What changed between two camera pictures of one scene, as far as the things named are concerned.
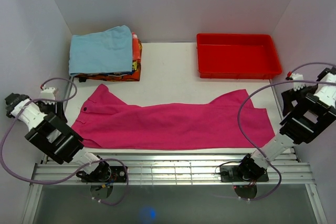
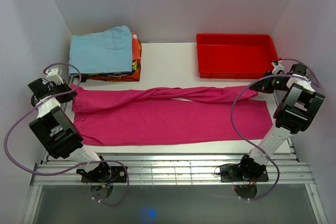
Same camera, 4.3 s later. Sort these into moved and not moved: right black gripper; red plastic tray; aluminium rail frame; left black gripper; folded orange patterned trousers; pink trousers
Moved: left black gripper; right black gripper; pink trousers
Not moved: folded orange patterned trousers; aluminium rail frame; red plastic tray
